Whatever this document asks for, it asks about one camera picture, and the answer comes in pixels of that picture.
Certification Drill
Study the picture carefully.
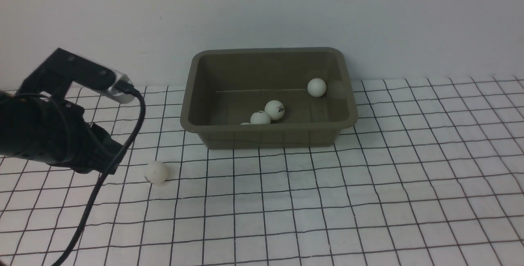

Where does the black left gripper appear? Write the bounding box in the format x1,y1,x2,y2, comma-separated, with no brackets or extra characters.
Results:
39,99,123,174

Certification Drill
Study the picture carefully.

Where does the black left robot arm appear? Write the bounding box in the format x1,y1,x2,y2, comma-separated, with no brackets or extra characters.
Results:
0,91,122,174

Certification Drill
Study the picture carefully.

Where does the olive green plastic bin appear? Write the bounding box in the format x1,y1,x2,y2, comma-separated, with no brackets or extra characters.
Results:
180,47,359,150

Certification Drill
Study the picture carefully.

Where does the white black-grid tablecloth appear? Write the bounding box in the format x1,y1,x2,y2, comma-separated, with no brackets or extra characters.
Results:
0,76,524,266

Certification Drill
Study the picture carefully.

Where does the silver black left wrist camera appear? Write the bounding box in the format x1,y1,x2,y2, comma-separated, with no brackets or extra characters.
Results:
17,48,134,104

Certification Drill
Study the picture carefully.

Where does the black left camera cable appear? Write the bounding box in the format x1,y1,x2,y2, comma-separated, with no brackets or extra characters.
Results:
51,86,147,266

